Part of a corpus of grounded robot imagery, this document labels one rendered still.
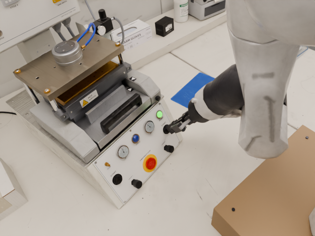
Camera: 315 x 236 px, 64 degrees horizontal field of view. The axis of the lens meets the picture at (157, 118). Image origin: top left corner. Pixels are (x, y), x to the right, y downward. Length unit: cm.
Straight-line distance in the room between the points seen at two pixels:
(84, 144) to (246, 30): 50
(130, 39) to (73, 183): 76
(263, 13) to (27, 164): 96
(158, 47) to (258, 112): 96
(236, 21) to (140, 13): 125
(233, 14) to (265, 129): 23
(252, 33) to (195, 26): 115
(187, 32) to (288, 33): 123
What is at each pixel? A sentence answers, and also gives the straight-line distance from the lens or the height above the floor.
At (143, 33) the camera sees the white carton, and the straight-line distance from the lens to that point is 138.
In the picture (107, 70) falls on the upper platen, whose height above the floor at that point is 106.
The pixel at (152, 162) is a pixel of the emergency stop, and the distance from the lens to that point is 84.
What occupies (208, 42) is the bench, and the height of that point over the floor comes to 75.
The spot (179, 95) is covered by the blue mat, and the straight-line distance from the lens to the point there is 111.
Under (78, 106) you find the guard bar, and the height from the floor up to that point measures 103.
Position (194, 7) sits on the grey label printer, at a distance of 157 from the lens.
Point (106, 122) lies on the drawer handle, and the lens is 70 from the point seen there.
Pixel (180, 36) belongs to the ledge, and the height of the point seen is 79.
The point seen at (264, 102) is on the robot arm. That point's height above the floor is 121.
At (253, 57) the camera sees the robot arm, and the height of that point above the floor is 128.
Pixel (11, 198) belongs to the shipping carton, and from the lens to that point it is 93.
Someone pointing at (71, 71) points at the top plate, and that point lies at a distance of 73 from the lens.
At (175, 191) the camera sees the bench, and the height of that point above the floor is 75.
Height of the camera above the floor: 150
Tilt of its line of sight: 47 degrees down
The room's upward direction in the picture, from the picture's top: 8 degrees counter-clockwise
